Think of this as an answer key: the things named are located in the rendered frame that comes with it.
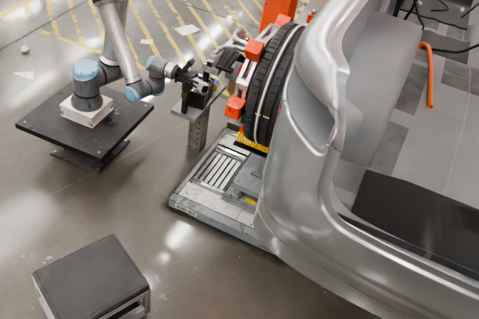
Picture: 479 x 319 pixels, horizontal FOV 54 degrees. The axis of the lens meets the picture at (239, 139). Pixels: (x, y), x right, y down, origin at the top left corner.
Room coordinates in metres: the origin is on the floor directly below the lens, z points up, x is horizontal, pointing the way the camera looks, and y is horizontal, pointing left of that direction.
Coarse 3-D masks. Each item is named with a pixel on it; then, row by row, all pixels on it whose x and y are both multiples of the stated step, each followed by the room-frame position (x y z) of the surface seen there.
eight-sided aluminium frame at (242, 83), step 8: (272, 24) 2.22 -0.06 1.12; (264, 32) 2.13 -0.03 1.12; (272, 32) 2.14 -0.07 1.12; (264, 40) 2.05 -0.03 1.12; (248, 64) 1.95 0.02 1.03; (256, 64) 1.94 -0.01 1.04; (240, 72) 1.91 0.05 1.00; (240, 80) 1.88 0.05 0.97; (248, 80) 1.88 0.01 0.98; (240, 88) 1.87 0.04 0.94; (248, 88) 1.87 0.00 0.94; (240, 120) 1.86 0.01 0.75
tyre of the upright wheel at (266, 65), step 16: (288, 32) 2.07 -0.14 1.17; (272, 48) 1.95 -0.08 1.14; (288, 48) 1.96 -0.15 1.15; (272, 64) 1.88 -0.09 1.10; (288, 64) 1.88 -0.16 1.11; (256, 80) 1.83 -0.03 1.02; (272, 80) 1.83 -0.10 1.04; (256, 96) 1.80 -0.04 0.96; (272, 96) 1.78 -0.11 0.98; (256, 112) 1.78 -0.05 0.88; (272, 112) 1.76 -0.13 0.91; (272, 128) 1.75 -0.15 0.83
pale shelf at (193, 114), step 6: (222, 90) 2.53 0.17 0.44; (216, 96) 2.44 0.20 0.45; (180, 102) 2.31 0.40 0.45; (210, 102) 2.36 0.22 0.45; (174, 108) 2.23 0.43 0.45; (180, 108) 2.24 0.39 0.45; (192, 108) 2.27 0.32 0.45; (204, 108) 2.29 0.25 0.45; (174, 114) 2.21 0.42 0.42; (180, 114) 2.20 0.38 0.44; (186, 114) 2.20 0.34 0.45; (192, 114) 2.21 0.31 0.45; (198, 114) 2.22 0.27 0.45; (192, 120) 2.17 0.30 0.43
